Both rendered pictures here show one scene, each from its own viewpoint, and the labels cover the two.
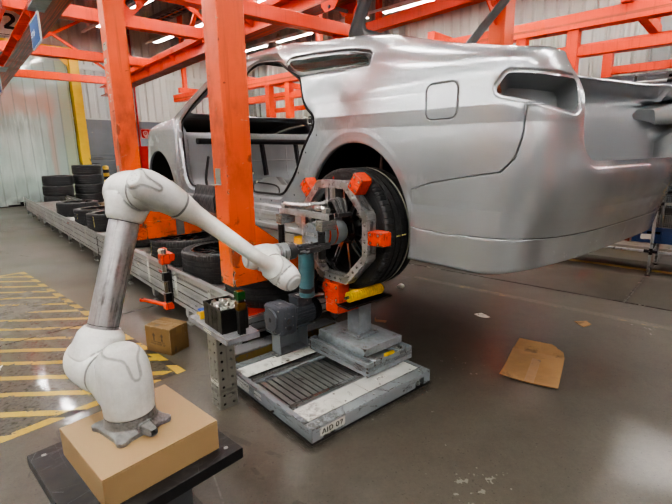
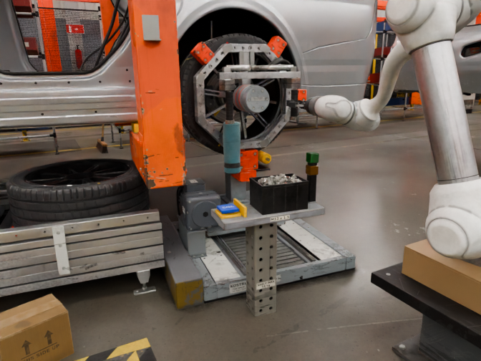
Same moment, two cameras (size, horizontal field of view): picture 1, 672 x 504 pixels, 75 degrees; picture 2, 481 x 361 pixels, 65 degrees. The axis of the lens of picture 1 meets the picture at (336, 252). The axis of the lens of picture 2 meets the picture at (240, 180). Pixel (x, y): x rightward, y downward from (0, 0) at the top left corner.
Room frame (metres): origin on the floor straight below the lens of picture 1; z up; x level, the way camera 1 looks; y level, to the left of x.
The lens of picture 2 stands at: (1.66, 1.96, 0.97)
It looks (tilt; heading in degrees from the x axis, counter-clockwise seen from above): 16 degrees down; 290
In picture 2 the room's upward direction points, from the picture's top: 1 degrees counter-clockwise
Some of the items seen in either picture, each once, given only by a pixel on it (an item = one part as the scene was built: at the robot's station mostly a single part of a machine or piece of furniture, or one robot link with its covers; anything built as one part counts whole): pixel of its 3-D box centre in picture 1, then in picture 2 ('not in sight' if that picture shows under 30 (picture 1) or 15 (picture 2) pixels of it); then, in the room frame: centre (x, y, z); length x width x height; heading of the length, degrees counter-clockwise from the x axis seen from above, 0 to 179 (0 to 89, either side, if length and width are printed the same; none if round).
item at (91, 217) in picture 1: (113, 219); not in sight; (6.27, 3.17, 0.39); 0.66 x 0.66 x 0.24
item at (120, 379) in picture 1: (123, 376); not in sight; (1.29, 0.69, 0.57); 0.18 x 0.16 x 0.22; 54
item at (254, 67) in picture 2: (329, 200); (271, 61); (2.18, 0.03, 1.03); 0.19 x 0.18 x 0.11; 131
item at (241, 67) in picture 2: (305, 197); (234, 61); (2.33, 0.16, 1.03); 0.19 x 0.18 x 0.11; 131
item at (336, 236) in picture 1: (325, 232); (250, 98); (2.29, 0.05, 0.85); 0.21 x 0.14 x 0.14; 131
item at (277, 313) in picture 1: (299, 321); (195, 213); (2.55, 0.23, 0.26); 0.42 x 0.18 x 0.35; 131
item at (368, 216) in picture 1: (335, 231); (245, 97); (2.34, 0.00, 0.85); 0.54 x 0.07 x 0.54; 41
